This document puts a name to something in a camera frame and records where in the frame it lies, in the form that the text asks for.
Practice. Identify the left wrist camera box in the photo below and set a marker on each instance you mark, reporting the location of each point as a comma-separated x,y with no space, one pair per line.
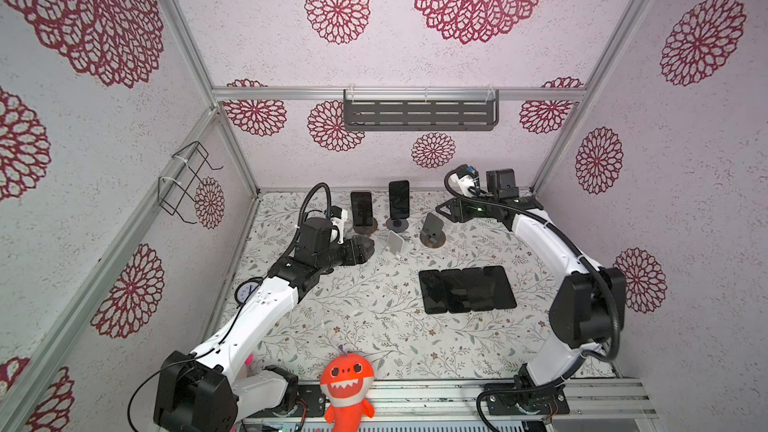
338,217

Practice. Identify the purple round phone stand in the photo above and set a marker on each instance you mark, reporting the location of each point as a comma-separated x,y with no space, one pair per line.
367,229

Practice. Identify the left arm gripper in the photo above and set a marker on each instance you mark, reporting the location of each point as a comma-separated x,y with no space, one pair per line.
361,254

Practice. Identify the black wire wall rack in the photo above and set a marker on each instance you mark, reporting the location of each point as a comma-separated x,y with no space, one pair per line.
192,194

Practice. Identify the grey round rear phone stand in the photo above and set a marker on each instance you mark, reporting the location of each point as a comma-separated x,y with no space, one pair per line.
397,225

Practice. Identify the red shark plush toy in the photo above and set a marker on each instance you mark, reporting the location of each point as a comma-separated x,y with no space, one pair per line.
345,382

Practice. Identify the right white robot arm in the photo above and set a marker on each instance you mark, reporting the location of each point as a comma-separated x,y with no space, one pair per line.
587,313

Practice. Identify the black phone laid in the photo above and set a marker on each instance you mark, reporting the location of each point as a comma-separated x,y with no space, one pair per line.
499,295
433,292

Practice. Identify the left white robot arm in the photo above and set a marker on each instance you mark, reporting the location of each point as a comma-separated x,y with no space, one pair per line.
206,389

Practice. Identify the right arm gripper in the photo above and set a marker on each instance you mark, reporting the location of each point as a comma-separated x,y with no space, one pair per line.
458,207

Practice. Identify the grey wall shelf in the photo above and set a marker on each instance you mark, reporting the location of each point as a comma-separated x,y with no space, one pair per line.
424,115

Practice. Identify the small round clock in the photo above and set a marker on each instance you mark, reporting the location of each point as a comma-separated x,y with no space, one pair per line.
244,290

